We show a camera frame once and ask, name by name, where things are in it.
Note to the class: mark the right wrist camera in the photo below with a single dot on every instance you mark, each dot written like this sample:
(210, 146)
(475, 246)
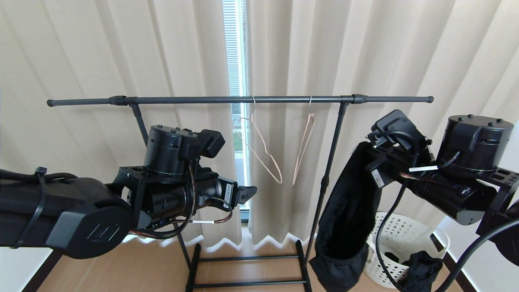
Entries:
(399, 125)

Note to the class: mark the black clothes rack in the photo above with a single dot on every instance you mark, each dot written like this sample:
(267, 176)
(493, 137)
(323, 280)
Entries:
(182, 99)

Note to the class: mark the beige curtain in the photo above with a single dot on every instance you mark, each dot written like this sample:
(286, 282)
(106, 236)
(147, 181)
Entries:
(121, 52)
(365, 52)

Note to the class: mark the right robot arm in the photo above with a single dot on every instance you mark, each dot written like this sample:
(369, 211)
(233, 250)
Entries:
(474, 142)

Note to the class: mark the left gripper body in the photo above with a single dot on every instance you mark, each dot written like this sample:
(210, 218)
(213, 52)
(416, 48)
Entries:
(178, 200)

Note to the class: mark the pink clothes hanger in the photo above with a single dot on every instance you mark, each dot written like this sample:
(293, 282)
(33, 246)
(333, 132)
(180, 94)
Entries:
(304, 146)
(263, 156)

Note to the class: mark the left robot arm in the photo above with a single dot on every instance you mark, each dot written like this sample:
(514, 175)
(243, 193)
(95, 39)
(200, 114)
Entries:
(61, 215)

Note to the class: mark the black garment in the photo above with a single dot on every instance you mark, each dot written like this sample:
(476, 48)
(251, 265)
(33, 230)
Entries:
(423, 269)

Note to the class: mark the white laundry basket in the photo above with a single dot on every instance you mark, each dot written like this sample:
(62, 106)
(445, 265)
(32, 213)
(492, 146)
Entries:
(401, 235)

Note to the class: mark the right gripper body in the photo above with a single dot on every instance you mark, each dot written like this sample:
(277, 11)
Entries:
(446, 198)

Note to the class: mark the window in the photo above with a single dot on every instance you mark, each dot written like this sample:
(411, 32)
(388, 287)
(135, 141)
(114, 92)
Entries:
(233, 48)

